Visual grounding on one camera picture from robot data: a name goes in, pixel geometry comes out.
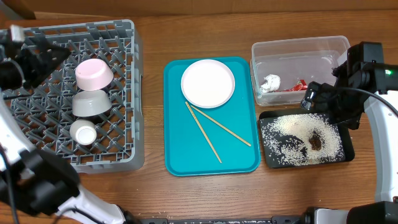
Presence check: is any red snack wrapper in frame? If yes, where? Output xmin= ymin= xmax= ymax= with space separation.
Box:
xmin=284 ymin=80 xmax=308 ymax=92

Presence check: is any small pink bowl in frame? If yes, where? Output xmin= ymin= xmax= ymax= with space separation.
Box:
xmin=75 ymin=58 xmax=114 ymax=91

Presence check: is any grey metal bowl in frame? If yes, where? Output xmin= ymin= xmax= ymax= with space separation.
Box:
xmin=72 ymin=90 xmax=112 ymax=117

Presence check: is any food scraps and rice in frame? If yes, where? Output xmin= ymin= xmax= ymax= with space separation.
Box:
xmin=260 ymin=113 xmax=345 ymax=166

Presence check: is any white tissue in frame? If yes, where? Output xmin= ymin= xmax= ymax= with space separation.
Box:
xmin=260 ymin=74 xmax=280 ymax=93

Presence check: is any white paper cup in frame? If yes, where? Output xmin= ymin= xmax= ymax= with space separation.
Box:
xmin=70 ymin=119 xmax=97 ymax=146

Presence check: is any large white plate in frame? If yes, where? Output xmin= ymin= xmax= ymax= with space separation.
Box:
xmin=181 ymin=59 xmax=235 ymax=108

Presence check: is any wooden chopstick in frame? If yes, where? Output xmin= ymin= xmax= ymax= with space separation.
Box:
xmin=191 ymin=105 xmax=251 ymax=147
xmin=185 ymin=101 xmax=222 ymax=164

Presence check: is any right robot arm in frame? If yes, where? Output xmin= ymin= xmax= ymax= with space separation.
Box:
xmin=300 ymin=60 xmax=397 ymax=223

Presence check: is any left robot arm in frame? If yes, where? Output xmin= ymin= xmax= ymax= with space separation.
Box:
xmin=1 ymin=34 xmax=144 ymax=223

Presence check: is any black food waste tray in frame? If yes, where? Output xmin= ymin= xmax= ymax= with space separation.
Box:
xmin=258 ymin=107 xmax=356 ymax=169

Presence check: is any clear plastic waste bin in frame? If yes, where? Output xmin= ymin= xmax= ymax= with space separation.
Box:
xmin=250 ymin=35 xmax=350 ymax=106

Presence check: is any grey plastic dish rack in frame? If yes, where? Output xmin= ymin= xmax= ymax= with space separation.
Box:
xmin=2 ymin=19 xmax=144 ymax=174

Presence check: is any teal serving tray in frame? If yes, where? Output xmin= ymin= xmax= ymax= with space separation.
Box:
xmin=164 ymin=57 xmax=261 ymax=177

